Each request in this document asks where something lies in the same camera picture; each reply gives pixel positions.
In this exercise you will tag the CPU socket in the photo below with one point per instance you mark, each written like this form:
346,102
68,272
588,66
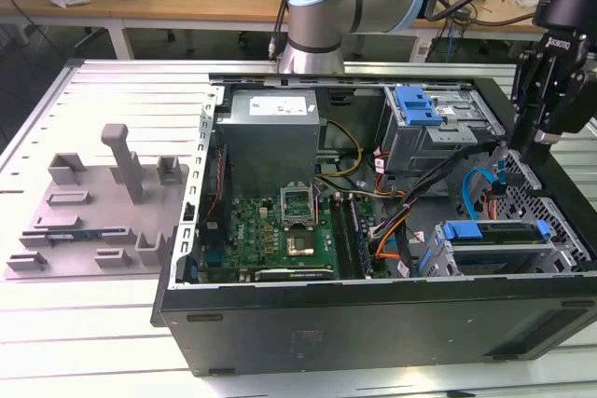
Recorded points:
301,244

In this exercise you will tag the grey power supply unit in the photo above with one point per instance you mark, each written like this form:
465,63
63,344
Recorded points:
266,146

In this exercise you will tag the black graphics card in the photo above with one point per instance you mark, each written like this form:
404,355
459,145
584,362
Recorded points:
294,274

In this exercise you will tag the grey metal disk bay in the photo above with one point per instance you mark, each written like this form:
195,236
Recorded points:
564,258

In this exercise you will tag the blue plastic drive latch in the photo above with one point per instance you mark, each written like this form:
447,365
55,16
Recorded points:
415,106

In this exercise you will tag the grey parts rack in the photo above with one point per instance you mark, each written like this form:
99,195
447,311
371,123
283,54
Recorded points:
102,218

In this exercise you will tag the hard disk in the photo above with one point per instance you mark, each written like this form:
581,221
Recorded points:
503,232

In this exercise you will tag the black open PC case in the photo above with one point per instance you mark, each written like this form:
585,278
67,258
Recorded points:
326,337

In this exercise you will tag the black RAM slots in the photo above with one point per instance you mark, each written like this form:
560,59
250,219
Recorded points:
342,239

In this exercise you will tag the black case fan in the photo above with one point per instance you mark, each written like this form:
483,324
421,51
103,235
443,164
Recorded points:
219,174

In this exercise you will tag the dark RAM stick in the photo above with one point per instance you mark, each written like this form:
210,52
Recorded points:
361,239

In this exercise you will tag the green motherboard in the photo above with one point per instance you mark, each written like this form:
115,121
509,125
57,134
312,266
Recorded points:
252,230

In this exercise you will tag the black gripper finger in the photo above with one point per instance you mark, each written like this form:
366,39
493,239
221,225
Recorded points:
578,100
534,104

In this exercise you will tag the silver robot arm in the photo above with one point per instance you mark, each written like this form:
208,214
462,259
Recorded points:
322,11

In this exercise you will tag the grey metal drive cage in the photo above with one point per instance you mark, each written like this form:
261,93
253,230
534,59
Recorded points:
420,146

